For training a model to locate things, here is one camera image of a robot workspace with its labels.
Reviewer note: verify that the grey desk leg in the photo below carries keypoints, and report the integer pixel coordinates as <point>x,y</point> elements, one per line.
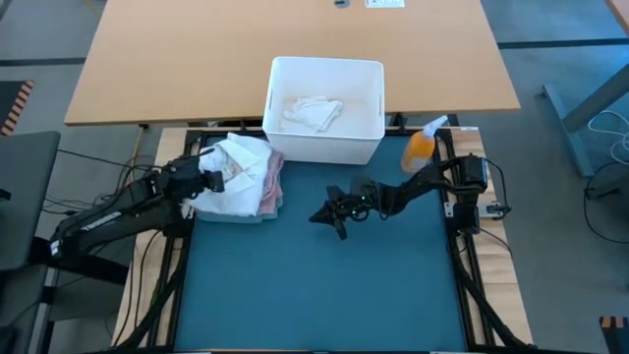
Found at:
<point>589,108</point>

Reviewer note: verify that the pink garment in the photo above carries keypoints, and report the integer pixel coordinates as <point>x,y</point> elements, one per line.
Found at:
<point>272,187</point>

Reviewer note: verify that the black aluminium table frame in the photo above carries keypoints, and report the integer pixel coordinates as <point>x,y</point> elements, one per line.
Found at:
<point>189,275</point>

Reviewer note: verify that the tan wooden desk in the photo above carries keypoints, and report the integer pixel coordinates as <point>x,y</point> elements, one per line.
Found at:
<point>196,64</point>

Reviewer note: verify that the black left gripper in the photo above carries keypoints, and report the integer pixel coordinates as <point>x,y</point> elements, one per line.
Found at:
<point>189,179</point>

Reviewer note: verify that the white plastic laundry bin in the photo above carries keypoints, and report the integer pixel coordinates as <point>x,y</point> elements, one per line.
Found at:
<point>319,150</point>

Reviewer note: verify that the grey desk grommet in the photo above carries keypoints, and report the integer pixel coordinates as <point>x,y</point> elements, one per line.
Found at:
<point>342,3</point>

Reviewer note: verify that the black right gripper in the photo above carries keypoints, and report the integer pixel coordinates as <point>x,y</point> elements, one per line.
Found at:
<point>361,201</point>

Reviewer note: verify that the light blue denim jeans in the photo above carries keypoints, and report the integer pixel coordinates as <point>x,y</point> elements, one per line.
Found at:
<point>231,219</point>

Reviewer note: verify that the large white cloth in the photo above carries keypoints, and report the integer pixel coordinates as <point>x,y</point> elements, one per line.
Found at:
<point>241,172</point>

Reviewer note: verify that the orange spray bottle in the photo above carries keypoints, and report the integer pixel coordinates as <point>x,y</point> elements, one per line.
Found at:
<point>417,155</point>

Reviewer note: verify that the hazard striped black box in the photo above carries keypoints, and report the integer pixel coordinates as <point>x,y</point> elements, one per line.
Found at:
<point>614,332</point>

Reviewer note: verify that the white card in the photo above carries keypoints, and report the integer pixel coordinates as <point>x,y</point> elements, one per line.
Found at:
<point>384,3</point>

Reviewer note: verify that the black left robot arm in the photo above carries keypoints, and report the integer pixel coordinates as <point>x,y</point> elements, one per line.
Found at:
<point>108,216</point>

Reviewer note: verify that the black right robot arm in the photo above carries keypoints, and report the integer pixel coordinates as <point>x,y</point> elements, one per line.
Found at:
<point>442,182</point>

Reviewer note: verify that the small white cloth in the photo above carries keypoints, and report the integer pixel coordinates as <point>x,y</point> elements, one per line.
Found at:
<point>314,113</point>

